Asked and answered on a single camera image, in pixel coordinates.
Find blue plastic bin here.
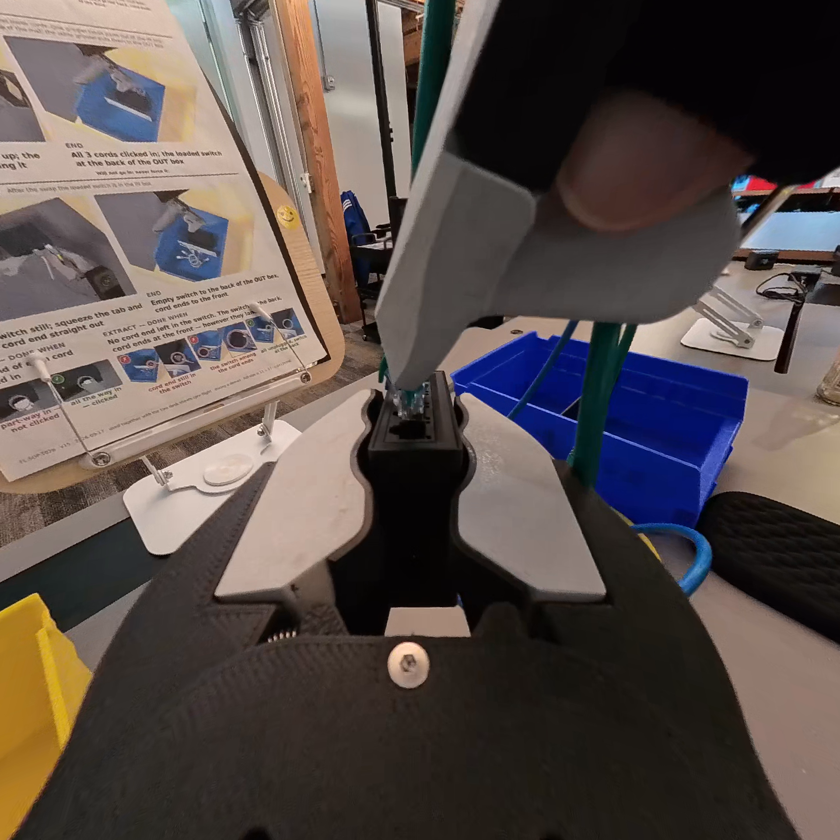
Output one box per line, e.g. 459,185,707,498
451,331,749,529

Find blue jacket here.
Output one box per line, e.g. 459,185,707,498
341,190,372,263

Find wood-edged table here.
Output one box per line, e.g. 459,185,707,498
742,209,840,255

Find black office chair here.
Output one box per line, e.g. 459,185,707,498
351,197,409,316

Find blue ethernet cable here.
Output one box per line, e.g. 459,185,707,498
508,320,713,598

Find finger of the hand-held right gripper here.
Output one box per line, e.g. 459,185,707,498
374,0,746,395

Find person's right hand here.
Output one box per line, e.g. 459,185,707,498
556,91,756,232

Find tablet on white stand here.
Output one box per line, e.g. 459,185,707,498
680,185,840,363

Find black textured pad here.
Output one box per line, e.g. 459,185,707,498
696,491,840,647

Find black ethernet switch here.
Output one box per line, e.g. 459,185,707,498
364,371,470,611

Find green ethernet cable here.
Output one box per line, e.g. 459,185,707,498
379,0,641,490

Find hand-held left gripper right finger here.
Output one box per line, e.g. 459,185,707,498
456,392,608,603

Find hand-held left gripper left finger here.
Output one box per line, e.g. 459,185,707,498
214,389,385,603

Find wooden instruction board with stand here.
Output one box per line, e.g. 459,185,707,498
0,0,347,557

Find wooden post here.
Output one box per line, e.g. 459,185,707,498
272,0,362,322

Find yellow plastic bin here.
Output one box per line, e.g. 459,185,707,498
0,594,93,840

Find black cable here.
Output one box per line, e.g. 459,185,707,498
755,268,829,304

